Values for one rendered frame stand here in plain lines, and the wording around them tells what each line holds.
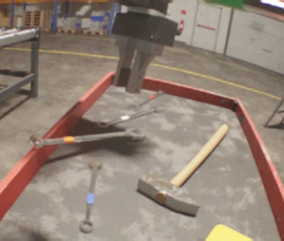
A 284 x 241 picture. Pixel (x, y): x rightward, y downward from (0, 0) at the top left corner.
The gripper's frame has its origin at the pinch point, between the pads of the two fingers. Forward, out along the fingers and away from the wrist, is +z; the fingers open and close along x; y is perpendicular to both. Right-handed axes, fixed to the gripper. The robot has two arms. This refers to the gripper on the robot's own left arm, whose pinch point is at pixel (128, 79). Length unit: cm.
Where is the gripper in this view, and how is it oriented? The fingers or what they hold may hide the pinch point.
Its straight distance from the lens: 45.0
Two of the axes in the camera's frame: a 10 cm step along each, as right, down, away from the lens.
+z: -2.4, 9.2, 3.1
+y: 7.1, -0.5, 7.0
